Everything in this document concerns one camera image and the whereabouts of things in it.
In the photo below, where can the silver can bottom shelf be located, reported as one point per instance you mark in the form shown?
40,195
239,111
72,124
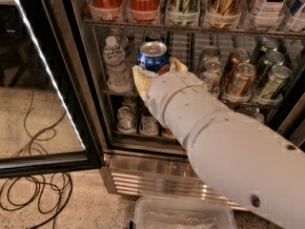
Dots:
125,120

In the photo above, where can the copper can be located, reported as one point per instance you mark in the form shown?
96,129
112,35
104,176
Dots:
241,80
236,57

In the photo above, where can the middle green can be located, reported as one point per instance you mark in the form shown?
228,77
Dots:
269,59

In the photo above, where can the front copper can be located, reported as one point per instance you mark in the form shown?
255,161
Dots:
241,80

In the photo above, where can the blue pepsi can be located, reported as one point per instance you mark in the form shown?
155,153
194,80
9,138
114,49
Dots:
153,56
154,36

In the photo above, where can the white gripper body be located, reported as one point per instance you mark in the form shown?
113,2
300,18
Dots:
173,92

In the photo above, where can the rear water bottle middle shelf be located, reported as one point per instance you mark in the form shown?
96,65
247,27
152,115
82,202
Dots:
121,38

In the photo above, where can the right water bottle bottom shelf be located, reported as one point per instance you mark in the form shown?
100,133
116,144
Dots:
252,112

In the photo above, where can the right fridge door frame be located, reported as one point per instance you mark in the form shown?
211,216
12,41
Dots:
289,120

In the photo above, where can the rear copper can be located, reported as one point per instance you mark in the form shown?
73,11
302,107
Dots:
236,57

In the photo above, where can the front white green can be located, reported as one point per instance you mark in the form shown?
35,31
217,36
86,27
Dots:
211,74

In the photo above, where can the white blue tall can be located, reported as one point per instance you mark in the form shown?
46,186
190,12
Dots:
267,0

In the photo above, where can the stainless steel fridge body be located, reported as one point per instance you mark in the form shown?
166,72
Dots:
131,164

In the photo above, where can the brown tea bottle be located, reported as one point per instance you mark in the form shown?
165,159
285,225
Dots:
148,124

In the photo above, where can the rear silver can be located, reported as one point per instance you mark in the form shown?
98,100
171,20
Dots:
209,53

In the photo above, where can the open glass fridge door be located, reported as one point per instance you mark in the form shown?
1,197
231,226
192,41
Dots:
43,127

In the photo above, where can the clear plastic bin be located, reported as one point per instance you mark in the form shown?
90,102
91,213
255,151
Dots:
182,213

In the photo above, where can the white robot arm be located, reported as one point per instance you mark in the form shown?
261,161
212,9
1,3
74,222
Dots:
237,156

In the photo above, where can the rear green can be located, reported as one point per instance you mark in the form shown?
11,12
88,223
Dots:
262,46

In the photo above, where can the blue white can top right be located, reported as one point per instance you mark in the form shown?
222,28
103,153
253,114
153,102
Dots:
295,17

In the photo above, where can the water bottle shelf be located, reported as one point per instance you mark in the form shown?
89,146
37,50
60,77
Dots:
119,76
252,112
121,38

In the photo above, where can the gold can bottom shelf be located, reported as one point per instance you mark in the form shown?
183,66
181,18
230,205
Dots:
168,133

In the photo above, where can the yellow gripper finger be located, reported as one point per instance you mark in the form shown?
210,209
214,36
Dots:
143,80
177,66

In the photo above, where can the front water bottle middle shelf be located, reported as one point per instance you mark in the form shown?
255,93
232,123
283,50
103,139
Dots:
119,76

